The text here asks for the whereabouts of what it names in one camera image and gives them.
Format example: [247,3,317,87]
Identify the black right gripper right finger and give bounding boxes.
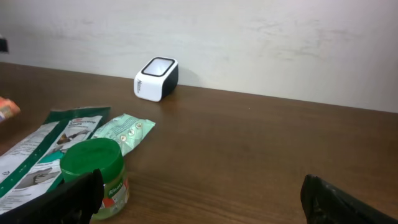
[300,174,397,224]

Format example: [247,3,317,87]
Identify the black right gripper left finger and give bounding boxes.
[1,169,104,224]

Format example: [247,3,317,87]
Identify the green lid jar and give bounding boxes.
[59,138,130,222]

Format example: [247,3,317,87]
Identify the dark green wipes pack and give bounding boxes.
[1,107,110,214]

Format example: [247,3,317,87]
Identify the light green small packet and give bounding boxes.
[92,114,155,156]

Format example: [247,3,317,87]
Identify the orange small packet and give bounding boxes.
[0,97,21,122]

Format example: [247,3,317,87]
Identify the white barcode scanner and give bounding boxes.
[134,57,179,102]

